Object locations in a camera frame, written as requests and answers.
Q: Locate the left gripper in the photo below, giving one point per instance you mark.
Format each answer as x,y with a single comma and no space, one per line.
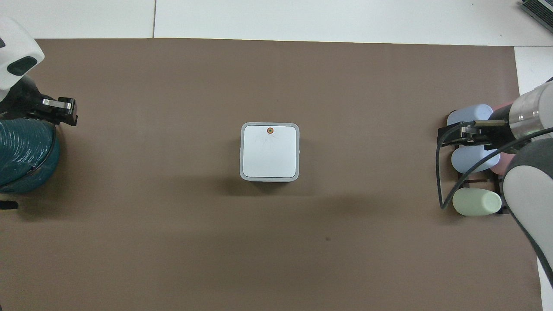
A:
23,100

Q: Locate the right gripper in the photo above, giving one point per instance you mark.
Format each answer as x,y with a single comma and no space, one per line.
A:
497,134

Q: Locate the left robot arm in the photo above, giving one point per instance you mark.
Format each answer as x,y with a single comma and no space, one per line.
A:
13,52

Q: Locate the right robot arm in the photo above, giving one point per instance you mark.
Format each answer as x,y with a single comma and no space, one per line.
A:
531,190

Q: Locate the white square trash can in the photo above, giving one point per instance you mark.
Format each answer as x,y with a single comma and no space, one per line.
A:
269,153

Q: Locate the pink cup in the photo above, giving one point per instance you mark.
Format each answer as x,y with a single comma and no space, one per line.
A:
501,106
504,164

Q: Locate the light blue cup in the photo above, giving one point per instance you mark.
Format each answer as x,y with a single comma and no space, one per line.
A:
471,160
467,113

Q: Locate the black cup rack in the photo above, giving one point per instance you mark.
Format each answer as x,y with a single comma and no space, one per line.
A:
497,183

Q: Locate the teal ribbed container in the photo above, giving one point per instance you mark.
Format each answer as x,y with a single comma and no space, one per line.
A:
21,151

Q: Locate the light green cup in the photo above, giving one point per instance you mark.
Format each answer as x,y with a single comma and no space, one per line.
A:
477,202

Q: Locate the black stand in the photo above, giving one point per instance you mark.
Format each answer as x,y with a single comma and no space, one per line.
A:
7,205

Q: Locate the grey ribbed device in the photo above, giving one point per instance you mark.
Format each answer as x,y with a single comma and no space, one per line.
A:
540,9

